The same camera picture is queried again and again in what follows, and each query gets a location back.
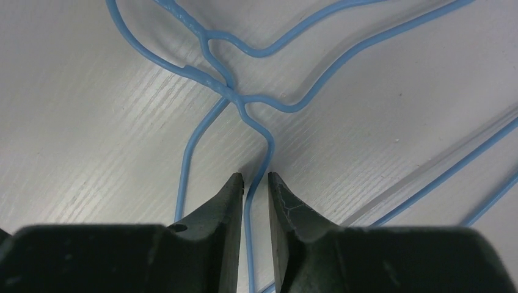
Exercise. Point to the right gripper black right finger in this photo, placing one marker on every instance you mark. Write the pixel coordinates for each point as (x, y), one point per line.
(313, 254)

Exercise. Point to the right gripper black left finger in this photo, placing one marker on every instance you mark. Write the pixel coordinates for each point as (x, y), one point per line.
(199, 253)

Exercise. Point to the blue wire hanger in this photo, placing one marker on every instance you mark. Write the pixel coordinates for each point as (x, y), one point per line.
(489, 201)

